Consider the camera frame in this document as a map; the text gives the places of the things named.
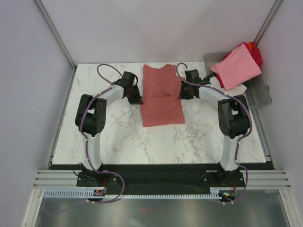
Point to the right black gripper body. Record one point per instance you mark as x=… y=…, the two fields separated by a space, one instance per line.
x=185 y=92

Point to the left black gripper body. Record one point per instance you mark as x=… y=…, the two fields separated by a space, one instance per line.
x=132 y=98

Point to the salmon red t shirt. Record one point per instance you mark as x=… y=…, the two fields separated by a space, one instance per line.
x=161 y=103

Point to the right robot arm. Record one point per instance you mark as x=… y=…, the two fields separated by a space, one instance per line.
x=233 y=117

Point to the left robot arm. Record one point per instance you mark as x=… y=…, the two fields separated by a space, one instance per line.
x=91 y=119

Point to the dark green t shirt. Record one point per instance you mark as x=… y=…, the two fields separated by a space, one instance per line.
x=208 y=77

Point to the white t shirt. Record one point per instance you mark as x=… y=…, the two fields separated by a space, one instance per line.
x=238 y=90

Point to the light pink t shirt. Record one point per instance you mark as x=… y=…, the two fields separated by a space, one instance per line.
x=235 y=69

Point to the grey translucent plastic bin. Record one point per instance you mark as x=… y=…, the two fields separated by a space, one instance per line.
x=257 y=92

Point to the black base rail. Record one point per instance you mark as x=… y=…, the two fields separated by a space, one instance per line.
x=160 y=179

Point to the right aluminium frame post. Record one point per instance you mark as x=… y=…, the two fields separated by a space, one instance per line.
x=267 y=22

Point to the white slotted cable duct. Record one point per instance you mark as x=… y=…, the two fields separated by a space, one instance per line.
x=103 y=194

